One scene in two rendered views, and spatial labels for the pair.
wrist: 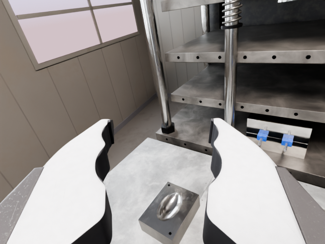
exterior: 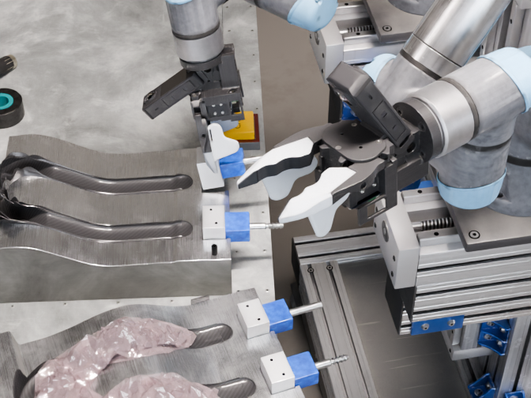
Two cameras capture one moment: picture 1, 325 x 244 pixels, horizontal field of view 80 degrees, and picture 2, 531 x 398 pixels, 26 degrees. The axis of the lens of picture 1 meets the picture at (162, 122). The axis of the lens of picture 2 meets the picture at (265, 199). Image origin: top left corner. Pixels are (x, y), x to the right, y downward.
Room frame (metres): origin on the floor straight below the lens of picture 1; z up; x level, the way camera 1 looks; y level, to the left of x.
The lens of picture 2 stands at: (0.64, 0.59, 2.26)
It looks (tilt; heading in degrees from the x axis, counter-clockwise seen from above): 46 degrees down; 228
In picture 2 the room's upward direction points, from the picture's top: straight up
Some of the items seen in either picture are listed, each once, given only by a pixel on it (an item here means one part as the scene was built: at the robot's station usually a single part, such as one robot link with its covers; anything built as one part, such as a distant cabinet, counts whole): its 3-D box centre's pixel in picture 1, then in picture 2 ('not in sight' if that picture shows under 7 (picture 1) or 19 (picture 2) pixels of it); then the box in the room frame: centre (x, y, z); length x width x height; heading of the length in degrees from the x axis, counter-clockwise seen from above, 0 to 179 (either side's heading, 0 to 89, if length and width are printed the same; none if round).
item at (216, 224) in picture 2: not in sight; (242, 227); (-0.19, -0.38, 0.89); 0.13 x 0.05 x 0.05; 140
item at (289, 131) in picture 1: (282, 114); not in sight; (0.94, -0.69, 0.87); 0.50 x 0.27 x 0.17; 140
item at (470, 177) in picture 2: not in sight; (463, 151); (-0.19, 0.02, 1.33); 0.11 x 0.08 x 0.11; 84
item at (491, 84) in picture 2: not in sight; (486, 95); (-0.19, 0.04, 1.43); 0.11 x 0.08 x 0.09; 174
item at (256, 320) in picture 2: not in sight; (282, 315); (-0.13, -0.22, 0.85); 0.13 x 0.05 x 0.05; 157
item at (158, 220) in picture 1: (170, 212); not in sight; (0.48, 0.03, 0.83); 0.20 x 0.15 x 0.07; 140
